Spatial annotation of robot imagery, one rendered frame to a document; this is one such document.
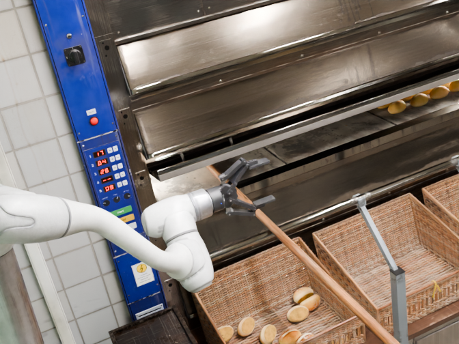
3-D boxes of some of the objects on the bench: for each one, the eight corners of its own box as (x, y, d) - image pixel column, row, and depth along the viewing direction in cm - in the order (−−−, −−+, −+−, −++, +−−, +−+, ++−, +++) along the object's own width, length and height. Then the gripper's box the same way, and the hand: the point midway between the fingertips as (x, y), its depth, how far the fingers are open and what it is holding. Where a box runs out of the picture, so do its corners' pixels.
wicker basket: (197, 331, 271) (185, 281, 258) (306, 282, 288) (299, 233, 275) (246, 405, 230) (233, 349, 217) (369, 342, 247) (364, 289, 235)
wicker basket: (315, 280, 288) (309, 232, 275) (411, 238, 305) (409, 190, 292) (379, 341, 247) (375, 287, 234) (485, 287, 264) (487, 235, 252)
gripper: (196, 161, 184) (259, 139, 190) (211, 230, 195) (270, 207, 201) (205, 170, 178) (270, 147, 184) (220, 240, 189) (281, 217, 195)
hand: (267, 179), depth 192 cm, fingers open, 13 cm apart
